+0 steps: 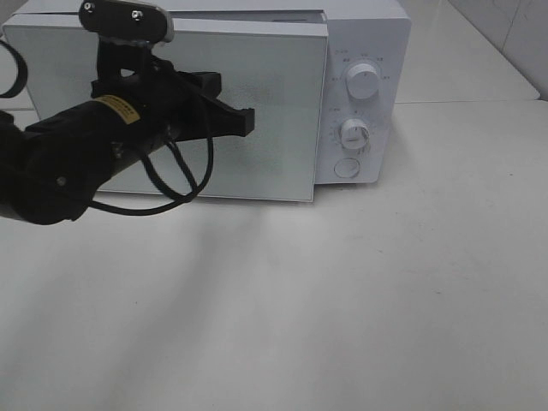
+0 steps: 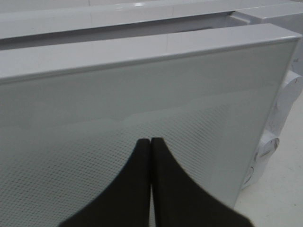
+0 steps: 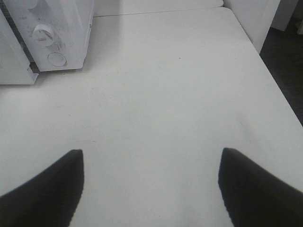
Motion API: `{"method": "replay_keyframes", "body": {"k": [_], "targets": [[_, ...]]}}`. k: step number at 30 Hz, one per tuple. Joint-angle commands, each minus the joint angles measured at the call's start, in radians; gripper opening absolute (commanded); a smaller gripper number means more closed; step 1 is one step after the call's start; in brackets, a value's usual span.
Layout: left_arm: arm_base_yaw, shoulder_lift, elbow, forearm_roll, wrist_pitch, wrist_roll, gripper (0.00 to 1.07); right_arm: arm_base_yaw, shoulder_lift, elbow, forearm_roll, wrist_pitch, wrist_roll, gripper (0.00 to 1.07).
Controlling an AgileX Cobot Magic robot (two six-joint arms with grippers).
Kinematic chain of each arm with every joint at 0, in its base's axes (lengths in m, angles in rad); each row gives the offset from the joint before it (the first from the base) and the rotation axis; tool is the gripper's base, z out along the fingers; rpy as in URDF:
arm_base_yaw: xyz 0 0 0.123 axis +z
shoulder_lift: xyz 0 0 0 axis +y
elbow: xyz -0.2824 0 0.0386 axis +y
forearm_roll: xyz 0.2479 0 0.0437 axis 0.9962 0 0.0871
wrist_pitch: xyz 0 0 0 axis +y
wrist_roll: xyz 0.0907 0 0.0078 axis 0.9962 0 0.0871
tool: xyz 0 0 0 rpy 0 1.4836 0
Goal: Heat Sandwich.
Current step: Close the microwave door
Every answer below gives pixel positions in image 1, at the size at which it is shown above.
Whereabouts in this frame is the white upper power knob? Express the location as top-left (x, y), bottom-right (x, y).
top-left (346, 62), bottom-right (380, 100)

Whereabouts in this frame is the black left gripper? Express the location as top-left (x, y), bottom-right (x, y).
top-left (89, 40), bottom-right (255, 150)

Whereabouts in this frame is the left black camera cable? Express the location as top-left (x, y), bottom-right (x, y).
top-left (0, 40), bottom-right (215, 216)

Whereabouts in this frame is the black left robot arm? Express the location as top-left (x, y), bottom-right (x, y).
top-left (1, 39), bottom-right (255, 225)

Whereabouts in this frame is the white microwave door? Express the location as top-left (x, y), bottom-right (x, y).
top-left (3, 10), bottom-right (328, 201)

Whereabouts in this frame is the left silver black wrist camera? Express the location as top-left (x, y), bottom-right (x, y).
top-left (78, 0), bottom-right (175, 45)

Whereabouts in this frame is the round door release button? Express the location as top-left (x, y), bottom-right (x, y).
top-left (334, 158), bottom-right (360, 178)

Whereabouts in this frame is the white microwave oven body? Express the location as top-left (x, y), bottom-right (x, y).
top-left (2, 1), bottom-right (411, 185)

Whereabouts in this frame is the white timer knob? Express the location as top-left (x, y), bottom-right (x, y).
top-left (340, 118), bottom-right (369, 150)

